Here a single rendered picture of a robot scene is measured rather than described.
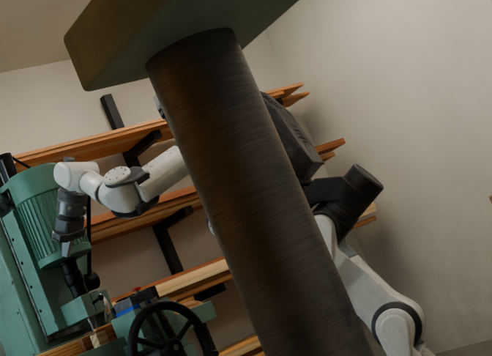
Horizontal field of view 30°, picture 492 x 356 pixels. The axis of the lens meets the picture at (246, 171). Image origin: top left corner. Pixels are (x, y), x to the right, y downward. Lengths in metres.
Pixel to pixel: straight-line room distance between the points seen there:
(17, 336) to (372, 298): 1.21
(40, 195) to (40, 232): 0.12
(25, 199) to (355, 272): 1.06
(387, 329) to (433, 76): 3.44
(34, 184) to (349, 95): 3.78
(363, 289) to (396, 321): 0.14
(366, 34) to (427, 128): 0.76
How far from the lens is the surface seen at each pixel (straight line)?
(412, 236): 6.36
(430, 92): 5.95
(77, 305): 2.98
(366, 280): 2.69
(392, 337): 2.65
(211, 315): 3.07
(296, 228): 0.54
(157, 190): 2.50
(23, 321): 3.13
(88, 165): 2.74
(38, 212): 2.97
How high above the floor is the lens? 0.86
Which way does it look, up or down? 7 degrees up
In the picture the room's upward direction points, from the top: 23 degrees counter-clockwise
